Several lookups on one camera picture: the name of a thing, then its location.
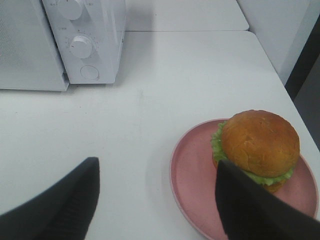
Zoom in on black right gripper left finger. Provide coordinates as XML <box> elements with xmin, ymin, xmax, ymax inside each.
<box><xmin>0</xmin><ymin>157</ymin><xmax>100</xmax><ymax>240</ymax></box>

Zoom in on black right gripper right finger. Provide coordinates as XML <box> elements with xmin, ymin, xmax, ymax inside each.
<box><xmin>215</xmin><ymin>160</ymin><xmax>320</xmax><ymax>240</ymax></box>

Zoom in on burger with lettuce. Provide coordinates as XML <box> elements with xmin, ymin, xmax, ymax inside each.
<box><xmin>210</xmin><ymin>109</ymin><xmax>300</xmax><ymax>193</ymax></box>

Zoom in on pink round plate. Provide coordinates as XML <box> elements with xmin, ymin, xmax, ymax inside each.
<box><xmin>170</xmin><ymin>118</ymin><xmax>319</xmax><ymax>240</ymax></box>

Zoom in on white door release button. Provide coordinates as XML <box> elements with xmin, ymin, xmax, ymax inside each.
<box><xmin>80</xmin><ymin>65</ymin><xmax>99</xmax><ymax>80</ymax></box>

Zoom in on white microwave door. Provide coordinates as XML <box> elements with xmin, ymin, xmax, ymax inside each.
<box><xmin>0</xmin><ymin>0</ymin><xmax>69</xmax><ymax>91</ymax></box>

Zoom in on white timer knob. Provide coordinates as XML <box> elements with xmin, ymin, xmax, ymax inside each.
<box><xmin>69</xmin><ymin>35</ymin><xmax>94</xmax><ymax>59</ymax></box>

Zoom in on white microwave oven body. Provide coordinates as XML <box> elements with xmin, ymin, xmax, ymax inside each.
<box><xmin>42</xmin><ymin>0</ymin><xmax>126</xmax><ymax>84</ymax></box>

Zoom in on upper white power knob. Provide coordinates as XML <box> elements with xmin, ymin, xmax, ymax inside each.
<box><xmin>57</xmin><ymin>0</ymin><xmax>84</xmax><ymax>20</ymax></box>

